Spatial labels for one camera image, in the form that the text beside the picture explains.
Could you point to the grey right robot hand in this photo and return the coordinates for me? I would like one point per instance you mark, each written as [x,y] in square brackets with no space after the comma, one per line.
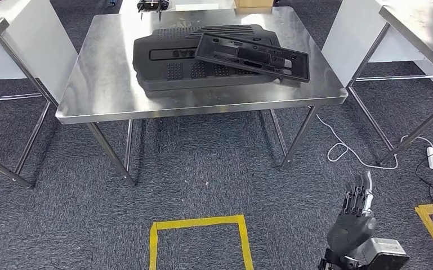
[352,231]

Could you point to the black plastic frame part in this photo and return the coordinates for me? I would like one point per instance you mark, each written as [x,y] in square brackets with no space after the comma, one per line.
[294,67]

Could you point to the steel workbench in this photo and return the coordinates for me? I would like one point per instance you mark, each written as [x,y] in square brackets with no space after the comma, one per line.
[100,82]

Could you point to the white panel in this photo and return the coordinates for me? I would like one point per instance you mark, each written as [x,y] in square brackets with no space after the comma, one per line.
[346,33]
[44,44]

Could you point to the cardboard box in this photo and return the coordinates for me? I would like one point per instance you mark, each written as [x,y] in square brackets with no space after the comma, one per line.
[253,5]

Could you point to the large black plastic cover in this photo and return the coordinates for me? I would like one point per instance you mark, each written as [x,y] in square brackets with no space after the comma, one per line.
[156,74]

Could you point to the white flat box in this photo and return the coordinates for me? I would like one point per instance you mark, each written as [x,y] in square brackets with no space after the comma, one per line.
[197,6]

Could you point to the black router with antennas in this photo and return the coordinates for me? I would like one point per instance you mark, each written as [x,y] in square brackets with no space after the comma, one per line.
[152,4]

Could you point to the white table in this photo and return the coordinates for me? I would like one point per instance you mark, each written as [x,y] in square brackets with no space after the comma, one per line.
[130,5]

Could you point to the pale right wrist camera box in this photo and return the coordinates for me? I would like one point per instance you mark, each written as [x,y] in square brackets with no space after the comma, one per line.
[388,255]

